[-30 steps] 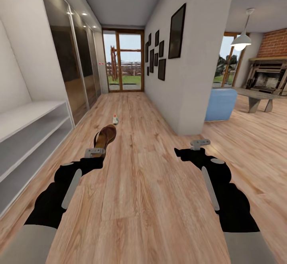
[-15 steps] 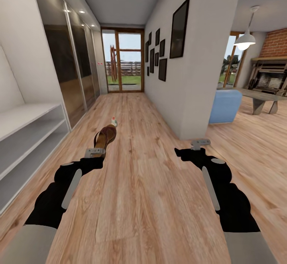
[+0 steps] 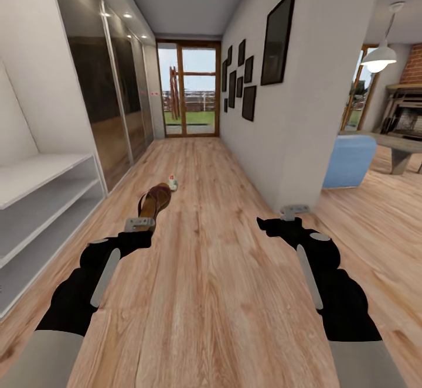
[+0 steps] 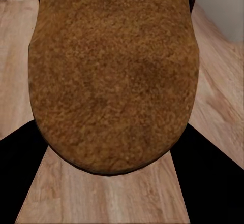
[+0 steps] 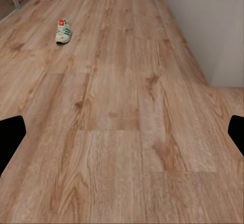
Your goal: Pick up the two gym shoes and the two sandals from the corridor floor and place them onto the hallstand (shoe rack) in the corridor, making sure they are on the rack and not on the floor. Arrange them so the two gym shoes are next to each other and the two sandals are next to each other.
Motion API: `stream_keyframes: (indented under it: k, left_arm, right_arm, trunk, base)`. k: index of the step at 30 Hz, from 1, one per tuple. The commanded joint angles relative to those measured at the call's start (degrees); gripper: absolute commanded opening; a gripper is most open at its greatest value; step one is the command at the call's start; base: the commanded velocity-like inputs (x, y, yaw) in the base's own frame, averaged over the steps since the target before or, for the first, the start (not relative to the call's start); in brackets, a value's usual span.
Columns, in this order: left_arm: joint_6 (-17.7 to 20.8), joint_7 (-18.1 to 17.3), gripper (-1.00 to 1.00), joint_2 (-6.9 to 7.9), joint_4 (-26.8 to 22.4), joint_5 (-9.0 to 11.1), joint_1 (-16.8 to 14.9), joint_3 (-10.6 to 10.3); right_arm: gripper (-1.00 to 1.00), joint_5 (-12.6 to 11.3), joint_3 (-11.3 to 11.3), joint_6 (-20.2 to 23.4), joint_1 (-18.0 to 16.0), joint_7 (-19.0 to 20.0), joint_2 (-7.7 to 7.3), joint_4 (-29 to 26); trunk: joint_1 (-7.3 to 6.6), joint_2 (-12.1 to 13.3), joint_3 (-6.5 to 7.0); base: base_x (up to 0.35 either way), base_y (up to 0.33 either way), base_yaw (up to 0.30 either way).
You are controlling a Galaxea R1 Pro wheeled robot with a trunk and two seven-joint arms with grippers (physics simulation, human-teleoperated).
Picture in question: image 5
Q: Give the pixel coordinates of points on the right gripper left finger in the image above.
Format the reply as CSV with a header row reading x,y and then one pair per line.
x,y
12,131

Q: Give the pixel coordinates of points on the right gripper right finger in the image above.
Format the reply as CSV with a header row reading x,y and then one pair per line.
x,y
236,131

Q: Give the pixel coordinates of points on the gym shoe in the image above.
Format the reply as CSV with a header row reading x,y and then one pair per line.
x,y
63,32

